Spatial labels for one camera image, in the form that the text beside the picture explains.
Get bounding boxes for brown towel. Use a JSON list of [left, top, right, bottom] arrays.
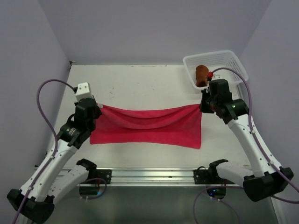
[[195, 65, 209, 87]]

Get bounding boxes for pink towel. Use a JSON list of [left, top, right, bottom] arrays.
[[90, 104, 202, 149]]

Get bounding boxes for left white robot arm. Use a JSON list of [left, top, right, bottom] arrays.
[[7, 98, 101, 224]]

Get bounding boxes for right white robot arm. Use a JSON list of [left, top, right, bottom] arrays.
[[198, 79, 294, 202]]

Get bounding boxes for white plastic basket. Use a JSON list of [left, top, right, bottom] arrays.
[[183, 50, 249, 93]]

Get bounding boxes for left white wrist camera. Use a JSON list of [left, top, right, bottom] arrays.
[[75, 82, 94, 102]]

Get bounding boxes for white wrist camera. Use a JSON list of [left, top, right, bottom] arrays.
[[211, 74, 221, 81], [75, 82, 94, 102]]

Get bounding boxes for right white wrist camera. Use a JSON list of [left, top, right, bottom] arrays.
[[211, 74, 221, 81]]

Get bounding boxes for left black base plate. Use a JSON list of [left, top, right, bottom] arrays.
[[88, 169, 112, 184]]

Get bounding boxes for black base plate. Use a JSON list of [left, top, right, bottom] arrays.
[[193, 169, 224, 185], [88, 169, 112, 184]]

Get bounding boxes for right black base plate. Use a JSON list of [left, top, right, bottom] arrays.
[[193, 169, 224, 185]]

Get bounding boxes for aluminium mounting rail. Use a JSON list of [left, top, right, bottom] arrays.
[[32, 167, 236, 187]]

